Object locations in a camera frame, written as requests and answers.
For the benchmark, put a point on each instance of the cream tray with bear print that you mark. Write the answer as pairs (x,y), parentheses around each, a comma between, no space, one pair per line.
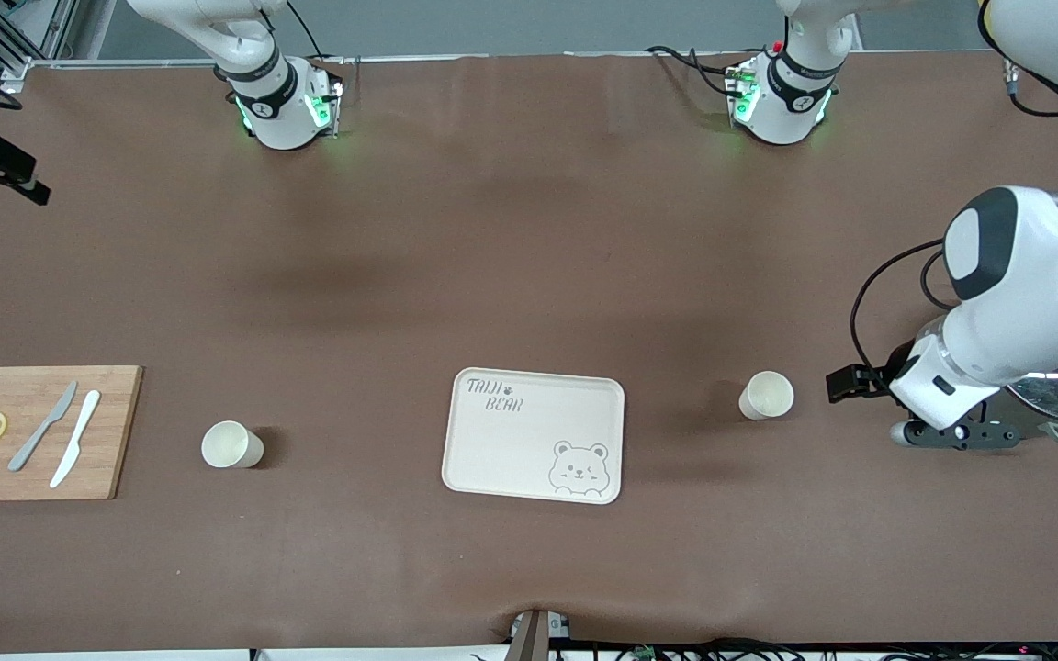
(511,450)

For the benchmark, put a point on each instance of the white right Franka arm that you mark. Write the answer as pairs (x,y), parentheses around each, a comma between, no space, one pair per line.
(276,101)

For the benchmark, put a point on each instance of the bamboo cutting board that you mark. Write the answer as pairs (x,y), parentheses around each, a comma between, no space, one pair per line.
(116,459)

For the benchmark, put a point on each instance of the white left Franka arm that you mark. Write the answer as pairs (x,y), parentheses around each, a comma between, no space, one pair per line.
(1034,303)

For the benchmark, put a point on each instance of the grey plastic knife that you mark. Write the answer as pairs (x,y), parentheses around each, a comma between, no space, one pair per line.
(42,427)

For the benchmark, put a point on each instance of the white plastic knife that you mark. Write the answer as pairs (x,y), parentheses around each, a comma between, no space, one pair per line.
(79,431)

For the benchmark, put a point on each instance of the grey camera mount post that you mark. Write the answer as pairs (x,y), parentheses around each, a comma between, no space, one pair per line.
(538,638)

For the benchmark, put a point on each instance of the white plastic cup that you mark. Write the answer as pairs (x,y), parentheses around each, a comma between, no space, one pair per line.
(770,395)
(228,445)

